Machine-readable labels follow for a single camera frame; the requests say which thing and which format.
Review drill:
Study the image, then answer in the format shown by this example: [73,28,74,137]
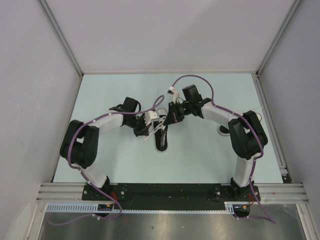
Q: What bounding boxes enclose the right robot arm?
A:
[164,84,268,201]

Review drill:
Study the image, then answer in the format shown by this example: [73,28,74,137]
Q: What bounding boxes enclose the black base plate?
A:
[82,183,261,202]

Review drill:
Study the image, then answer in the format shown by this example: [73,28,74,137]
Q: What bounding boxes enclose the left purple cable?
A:
[47,94,166,227]

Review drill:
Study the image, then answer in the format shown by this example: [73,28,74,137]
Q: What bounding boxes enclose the black canvas sneaker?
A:
[153,108,168,153]
[218,112,263,136]

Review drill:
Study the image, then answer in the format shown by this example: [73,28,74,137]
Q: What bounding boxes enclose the white slotted cable duct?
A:
[46,201,237,215]

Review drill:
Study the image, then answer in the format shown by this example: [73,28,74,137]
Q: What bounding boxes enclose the aluminium frame rail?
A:
[36,182,309,204]

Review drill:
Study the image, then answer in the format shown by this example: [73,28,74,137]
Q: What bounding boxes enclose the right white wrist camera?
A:
[167,86,180,104]

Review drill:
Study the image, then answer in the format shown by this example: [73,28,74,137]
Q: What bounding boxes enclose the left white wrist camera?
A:
[144,110,160,126]

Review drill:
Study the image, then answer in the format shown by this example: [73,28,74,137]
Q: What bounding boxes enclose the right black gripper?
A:
[163,101,192,126]

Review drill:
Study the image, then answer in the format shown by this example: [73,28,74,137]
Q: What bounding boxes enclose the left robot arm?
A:
[59,97,157,200]

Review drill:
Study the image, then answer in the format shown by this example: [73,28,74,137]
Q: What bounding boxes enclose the white shoelace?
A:
[142,116,167,141]

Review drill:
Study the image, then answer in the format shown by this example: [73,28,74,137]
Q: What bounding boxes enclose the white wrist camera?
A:
[167,86,180,104]
[144,110,160,126]

